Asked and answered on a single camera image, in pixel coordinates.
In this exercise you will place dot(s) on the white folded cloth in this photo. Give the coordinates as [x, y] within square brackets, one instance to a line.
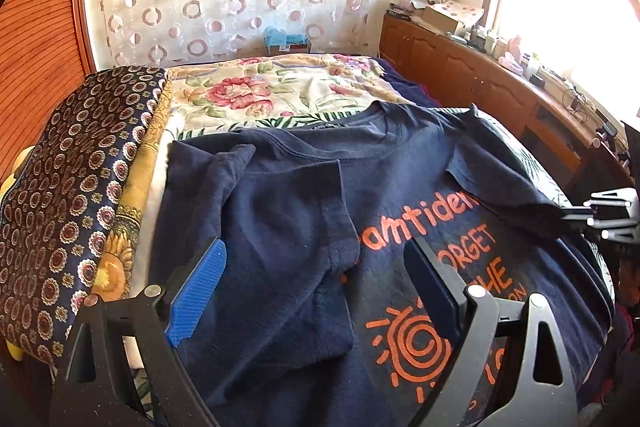
[150, 187]

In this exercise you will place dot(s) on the floral blanket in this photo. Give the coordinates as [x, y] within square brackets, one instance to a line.
[250, 92]

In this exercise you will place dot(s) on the navy blanket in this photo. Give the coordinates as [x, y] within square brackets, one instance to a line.
[400, 89]

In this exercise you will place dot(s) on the wooden slatted wardrobe door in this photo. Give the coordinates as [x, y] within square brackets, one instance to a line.
[40, 57]

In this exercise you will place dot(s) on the blue tissue pack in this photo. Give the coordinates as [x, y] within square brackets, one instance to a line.
[285, 39]

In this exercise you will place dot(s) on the white patterned cardboard box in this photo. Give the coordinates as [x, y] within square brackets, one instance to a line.
[450, 17]

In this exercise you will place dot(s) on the navy t-shirt with orange print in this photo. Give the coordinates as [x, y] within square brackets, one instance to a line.
[280, 207]

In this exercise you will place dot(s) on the wooden cabinet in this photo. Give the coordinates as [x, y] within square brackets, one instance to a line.
[465, 72]

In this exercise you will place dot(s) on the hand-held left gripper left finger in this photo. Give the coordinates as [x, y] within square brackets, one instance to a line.
[200, 292]

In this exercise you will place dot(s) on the palm leaf print sheet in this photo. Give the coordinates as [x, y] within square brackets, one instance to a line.
[280, 123]

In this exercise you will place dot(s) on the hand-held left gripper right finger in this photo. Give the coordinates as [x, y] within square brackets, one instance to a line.
[431, 289]

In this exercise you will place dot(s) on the yellow cushion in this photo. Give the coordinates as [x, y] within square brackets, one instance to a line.
[15, 169]

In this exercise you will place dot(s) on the navy patterned folded quilt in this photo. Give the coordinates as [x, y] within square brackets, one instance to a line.
[65, 187]

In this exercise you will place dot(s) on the stack of books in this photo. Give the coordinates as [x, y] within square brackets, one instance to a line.
[402, 9]

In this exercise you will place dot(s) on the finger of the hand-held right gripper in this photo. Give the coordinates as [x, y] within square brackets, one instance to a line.
[617, 233]
[615, 199]

